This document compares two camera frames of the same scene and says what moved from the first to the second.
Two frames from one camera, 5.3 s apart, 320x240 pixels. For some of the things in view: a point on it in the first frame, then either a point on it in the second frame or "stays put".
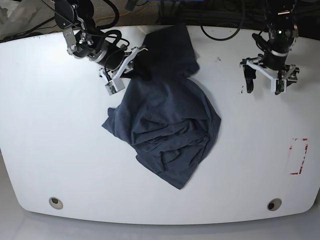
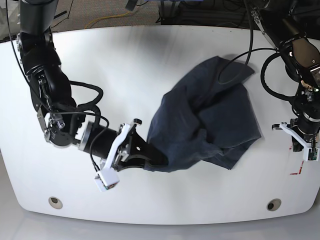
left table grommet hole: (56, 203) stays put
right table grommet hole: (274, 204) stays put
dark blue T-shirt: (163, 110) to (206, 116)
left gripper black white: (118, 61) to (99, 140)
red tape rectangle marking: (306, 148) stays put
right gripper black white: (272, 64) to (301, 139)
